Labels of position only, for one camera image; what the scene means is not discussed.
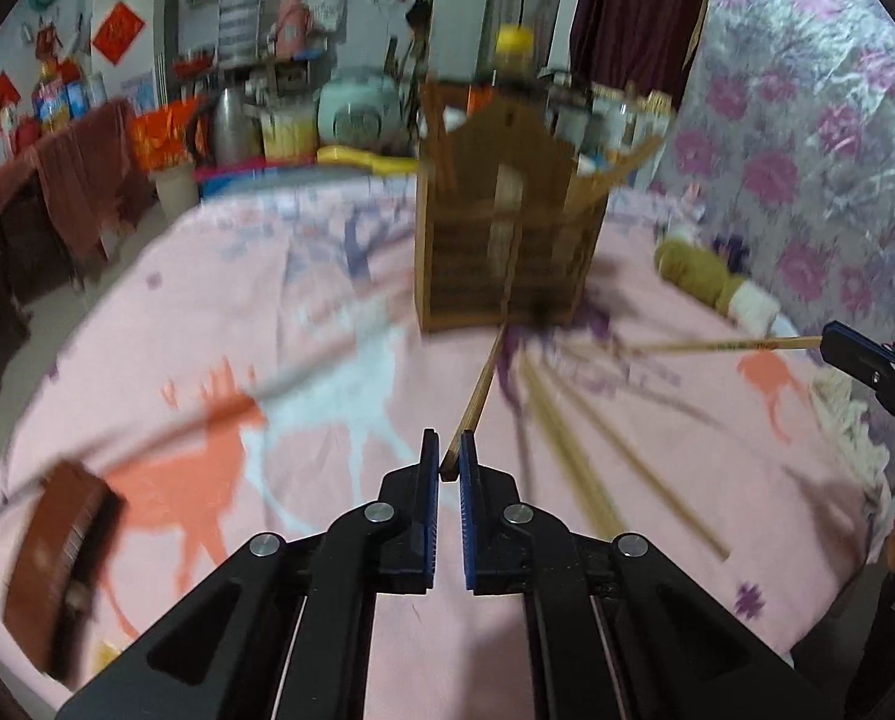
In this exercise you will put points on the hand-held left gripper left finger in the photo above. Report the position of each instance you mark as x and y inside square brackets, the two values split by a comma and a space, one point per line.
[431, 532]

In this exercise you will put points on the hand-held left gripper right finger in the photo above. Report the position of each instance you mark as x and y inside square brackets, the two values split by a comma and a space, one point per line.
[468, 532]

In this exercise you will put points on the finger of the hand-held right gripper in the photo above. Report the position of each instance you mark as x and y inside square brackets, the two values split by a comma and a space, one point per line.
[856, 334]
[860, 364]

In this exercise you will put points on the red print wooden chopstick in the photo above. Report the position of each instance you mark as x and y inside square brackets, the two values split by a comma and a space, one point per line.
[755, 345]

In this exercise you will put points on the light wooden chopstick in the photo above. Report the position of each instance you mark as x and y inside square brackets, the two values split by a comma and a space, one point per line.
[473, 405]
[623, 165]

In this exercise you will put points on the pile of wooden chopsticks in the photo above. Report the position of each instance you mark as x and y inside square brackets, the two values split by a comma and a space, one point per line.
[584, 465]

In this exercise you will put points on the wooden slatted utensil holder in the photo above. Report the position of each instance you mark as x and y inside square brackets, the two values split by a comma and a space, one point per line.
[477, 270]

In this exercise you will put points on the olive plush mitten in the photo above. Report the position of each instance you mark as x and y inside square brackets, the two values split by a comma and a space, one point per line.
[695, 270]

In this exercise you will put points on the floral plastic-covered sheet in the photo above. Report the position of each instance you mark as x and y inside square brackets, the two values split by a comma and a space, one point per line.
[830, 127]

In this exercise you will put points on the brown wallet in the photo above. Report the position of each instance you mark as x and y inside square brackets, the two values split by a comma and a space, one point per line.
[57, 555]

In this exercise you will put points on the small yellow pan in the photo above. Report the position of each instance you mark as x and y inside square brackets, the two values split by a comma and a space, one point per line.
[365, 159]

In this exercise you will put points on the dark red curtain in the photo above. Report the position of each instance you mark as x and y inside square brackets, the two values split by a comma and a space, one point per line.
[642, 15]

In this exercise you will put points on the yellow cooking pot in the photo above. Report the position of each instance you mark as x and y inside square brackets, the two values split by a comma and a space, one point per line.
[289, 139]

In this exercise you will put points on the white bucket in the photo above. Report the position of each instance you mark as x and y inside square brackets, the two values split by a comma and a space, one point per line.
[177, 191]

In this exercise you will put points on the mint rice cooker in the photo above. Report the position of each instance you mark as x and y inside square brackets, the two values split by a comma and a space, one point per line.
[357, 112]

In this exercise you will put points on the yellow cap soy sauce bottle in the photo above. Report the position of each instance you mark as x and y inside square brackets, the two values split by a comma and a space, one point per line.
[524, 45]

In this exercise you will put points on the steel electric kettle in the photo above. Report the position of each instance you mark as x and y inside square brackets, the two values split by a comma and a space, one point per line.
[229, 127]

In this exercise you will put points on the red gift bag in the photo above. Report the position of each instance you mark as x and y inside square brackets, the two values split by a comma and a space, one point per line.
[162, 139]

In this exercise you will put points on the red cloth covered table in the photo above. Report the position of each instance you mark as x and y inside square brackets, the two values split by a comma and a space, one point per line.
[64, 165]

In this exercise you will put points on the pink thermos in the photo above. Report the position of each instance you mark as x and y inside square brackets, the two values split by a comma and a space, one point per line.
[293, 26]

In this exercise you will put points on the grey stacked steamer green lid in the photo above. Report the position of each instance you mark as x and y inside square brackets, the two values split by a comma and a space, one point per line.
[241, 15]

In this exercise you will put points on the yellow cooking oil jug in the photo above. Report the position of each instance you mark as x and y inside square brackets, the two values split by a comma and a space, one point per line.
[49, 101]

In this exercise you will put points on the red diamond paper decoration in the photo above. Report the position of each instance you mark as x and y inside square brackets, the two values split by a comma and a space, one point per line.
[1, 94]
[119, 34]

